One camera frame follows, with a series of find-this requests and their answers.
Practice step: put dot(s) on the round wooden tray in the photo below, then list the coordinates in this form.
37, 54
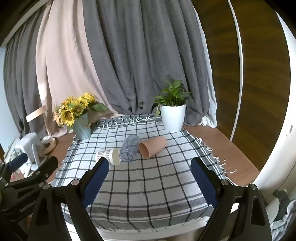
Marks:
51, 144

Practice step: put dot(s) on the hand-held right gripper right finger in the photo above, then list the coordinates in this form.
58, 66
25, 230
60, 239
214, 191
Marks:
204, 183

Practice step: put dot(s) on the white rounded furniture edge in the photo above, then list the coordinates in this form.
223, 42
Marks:
282, 129

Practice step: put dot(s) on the dark grey cloth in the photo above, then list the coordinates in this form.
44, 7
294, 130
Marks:
281, 201

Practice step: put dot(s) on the ribbed pale blue vase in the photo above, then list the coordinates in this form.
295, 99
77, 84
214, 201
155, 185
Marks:
82, 129

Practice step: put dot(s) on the narrow grey curtain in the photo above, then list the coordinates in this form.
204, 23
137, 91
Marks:
22, 88

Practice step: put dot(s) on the thin white curved hoop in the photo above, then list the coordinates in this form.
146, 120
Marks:
240, 69

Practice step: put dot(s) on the brown plastic cup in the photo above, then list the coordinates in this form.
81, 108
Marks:
152, 146

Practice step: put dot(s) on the beige curtain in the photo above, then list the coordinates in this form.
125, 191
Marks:
67, 69

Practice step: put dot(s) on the white plastic device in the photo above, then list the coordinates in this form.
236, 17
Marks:
29, 144

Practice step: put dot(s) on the checked grey white tablecloth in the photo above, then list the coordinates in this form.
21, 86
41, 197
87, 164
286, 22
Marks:
148, 185

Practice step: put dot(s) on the wide grey curtain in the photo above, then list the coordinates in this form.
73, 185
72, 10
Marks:
143, 58

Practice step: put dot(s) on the pale wooden slat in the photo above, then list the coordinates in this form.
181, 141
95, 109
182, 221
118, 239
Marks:
36, 113

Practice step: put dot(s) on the green plant in white pot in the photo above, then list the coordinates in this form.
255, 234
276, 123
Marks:
173, 117

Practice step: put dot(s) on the clear plastic cup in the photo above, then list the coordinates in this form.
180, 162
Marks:
130, 148

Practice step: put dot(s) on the white patterned paper cup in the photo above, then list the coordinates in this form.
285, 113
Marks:
108, 156

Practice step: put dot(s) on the striped light cloth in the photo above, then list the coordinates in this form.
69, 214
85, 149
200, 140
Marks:
285, 222

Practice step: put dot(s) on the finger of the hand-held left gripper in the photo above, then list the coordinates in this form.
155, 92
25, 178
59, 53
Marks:
46, 166
18, 162

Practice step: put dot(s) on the white sheer curtain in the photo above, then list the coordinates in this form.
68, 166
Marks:
209, 92

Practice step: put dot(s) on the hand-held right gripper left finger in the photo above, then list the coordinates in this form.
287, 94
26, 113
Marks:
96, 180

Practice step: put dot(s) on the sunflower bouquet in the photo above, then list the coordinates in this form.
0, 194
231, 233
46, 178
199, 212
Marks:
75, 109

